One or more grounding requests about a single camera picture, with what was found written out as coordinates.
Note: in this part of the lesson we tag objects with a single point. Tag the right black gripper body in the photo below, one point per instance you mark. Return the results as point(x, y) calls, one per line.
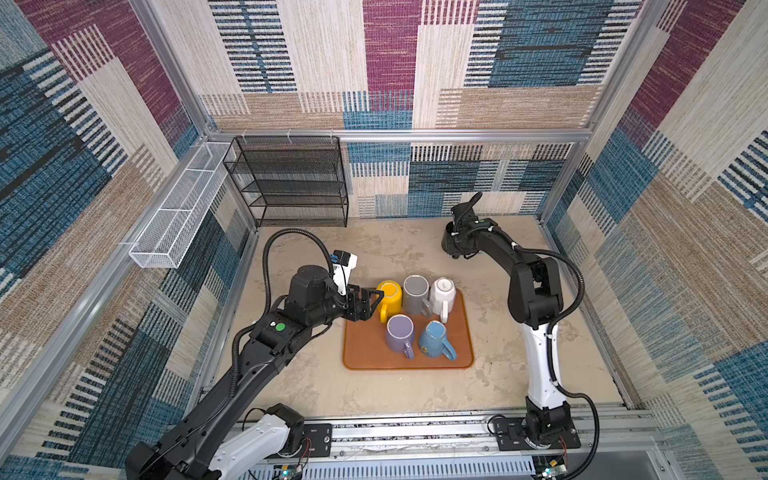
point(458, 235)

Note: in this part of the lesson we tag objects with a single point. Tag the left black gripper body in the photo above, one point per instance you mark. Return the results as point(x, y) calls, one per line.
point(350, 312)

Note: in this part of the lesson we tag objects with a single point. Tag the yellow mug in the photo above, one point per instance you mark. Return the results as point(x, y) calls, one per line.
point(391, 301)

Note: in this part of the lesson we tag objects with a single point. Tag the black mug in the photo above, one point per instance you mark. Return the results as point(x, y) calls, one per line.
point(453, 243)

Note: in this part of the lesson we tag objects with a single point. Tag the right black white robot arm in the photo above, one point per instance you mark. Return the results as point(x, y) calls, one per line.
point(535, 301)

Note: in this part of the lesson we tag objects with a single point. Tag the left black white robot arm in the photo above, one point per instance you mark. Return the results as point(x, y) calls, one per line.
point(200, 446)

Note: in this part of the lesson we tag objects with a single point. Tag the lavender mug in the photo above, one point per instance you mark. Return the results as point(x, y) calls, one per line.
point(400, 335)

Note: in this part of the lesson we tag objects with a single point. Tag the grey mug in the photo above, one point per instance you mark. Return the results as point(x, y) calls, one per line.
point(416, 290)

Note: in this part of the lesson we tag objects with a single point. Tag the white mug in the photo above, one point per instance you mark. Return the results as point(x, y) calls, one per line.
point(442, 298)

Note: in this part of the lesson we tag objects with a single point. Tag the teal blue mug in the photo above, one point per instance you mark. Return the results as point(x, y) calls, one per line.
point(434, 342)

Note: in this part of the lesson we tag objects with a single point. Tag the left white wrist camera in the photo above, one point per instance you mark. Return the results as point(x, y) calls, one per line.
point(343, 263)

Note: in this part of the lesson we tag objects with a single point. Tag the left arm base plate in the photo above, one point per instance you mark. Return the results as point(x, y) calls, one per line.
point(309, 440)

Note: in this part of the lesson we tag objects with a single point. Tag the black wire shelf rack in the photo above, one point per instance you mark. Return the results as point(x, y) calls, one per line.
point(287, 181)

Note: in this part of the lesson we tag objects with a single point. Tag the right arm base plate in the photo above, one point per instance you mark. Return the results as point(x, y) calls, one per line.
point(510, 435)

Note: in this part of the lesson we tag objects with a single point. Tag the white mesh wall basket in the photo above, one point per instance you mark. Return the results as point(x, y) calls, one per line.
point(164, 242)

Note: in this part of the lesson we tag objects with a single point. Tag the aluminium front rail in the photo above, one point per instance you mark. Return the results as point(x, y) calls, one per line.
point(617, 443)

